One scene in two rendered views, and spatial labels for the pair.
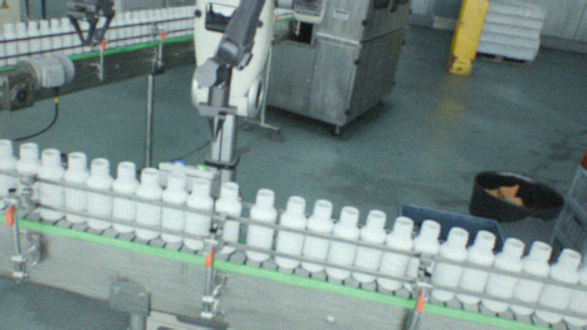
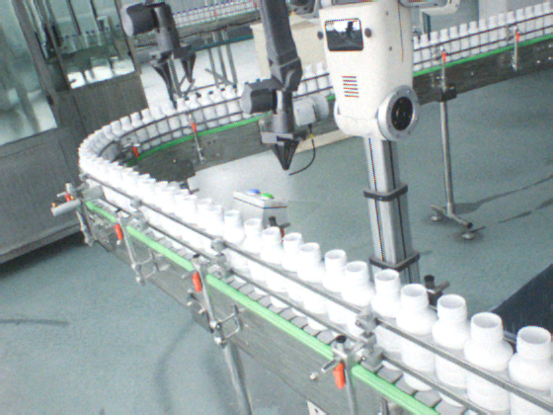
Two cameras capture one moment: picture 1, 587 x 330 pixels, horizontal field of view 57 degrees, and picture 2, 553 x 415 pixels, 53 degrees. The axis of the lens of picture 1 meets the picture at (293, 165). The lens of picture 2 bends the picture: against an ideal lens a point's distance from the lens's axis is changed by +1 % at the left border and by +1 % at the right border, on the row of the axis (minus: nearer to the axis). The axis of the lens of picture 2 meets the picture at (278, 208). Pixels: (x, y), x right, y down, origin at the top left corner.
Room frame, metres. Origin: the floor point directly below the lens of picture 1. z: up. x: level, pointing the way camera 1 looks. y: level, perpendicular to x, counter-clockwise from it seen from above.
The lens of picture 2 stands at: (0.47, -0.81, 1.62)
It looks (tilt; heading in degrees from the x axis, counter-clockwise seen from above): 23 degrees down; 52
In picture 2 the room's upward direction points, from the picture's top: 12 degrees counter-clockwise
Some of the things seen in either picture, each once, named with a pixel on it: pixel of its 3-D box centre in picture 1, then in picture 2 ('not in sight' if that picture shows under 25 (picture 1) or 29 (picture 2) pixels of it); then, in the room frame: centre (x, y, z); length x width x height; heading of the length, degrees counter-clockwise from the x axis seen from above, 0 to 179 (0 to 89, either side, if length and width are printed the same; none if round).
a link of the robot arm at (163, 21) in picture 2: not in sight; (159, 17); (1.25, 0.52, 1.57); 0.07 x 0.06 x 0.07; 176
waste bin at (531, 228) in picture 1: (500, 241); not in sight; (2.57, -1.17, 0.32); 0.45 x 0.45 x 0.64
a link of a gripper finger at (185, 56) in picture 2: (95, 22); (181, 66); (1.27, 0.51, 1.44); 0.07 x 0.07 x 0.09; 85
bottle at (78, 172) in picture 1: (78, 187); (169, 211); (1.11, 0.49, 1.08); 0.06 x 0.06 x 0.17
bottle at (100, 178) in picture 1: (100, 193); (176, 217); (1.09, 0.43, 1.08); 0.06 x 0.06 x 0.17
